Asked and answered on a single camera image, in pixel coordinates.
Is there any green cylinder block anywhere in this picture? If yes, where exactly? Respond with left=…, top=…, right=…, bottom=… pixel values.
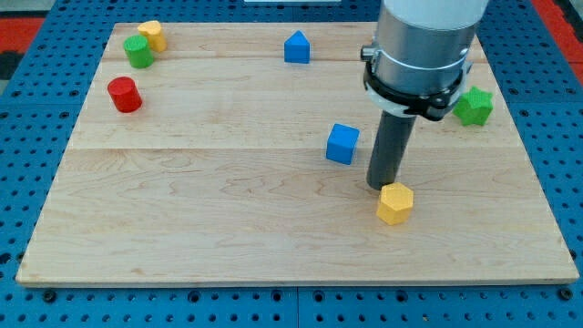
left=123, top=35, right=154, bottom=68

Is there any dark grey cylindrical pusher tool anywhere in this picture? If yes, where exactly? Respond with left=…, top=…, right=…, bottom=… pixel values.
left=366, top=111, right=416, bottom=190

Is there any blue cube block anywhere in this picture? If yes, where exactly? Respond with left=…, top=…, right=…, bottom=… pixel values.
left=325, top=123, right=360, bottom=165

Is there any green star block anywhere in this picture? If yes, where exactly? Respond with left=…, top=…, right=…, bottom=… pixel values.
left=453, top=87, right=494, bottom=126

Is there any yellow hexagonal block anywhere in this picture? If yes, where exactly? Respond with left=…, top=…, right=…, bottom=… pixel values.
left=376, top=182, right=414, bottom=225

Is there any light wooden board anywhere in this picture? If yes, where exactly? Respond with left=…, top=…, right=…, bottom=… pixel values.
left=16, top=23, right=578, bottom=288

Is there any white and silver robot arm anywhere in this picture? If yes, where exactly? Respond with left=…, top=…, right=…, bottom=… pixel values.
left=361, top=0, right=488, bottom=121

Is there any red cylinder block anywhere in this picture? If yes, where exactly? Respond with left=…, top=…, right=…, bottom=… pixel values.
left=107, top=77, right=142, bottom=113

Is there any blue house-shaped block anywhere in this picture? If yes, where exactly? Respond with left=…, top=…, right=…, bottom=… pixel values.
left=283, top=30, right=311, bottom=64

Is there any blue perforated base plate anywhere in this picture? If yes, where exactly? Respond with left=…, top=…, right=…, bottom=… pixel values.
left=1, top=1, right=582, bottom=327

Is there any yellow rounded block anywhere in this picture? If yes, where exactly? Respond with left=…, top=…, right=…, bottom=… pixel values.
left=138, top=20, right=168, bottom=53

